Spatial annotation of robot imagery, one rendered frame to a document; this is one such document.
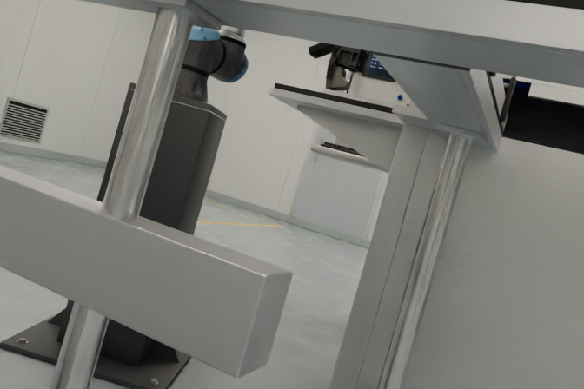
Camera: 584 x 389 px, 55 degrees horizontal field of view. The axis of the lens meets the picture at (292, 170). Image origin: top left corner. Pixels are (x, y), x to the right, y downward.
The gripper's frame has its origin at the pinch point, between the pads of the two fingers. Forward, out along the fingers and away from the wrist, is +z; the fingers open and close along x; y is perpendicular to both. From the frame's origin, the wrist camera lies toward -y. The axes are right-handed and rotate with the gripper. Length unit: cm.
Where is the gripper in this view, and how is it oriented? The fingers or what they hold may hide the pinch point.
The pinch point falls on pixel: (327, 93)
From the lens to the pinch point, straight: 163.3
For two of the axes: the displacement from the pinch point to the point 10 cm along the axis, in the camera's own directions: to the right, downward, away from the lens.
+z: -2.9, 9.6, 0.0
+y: 8.8, 2.7, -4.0
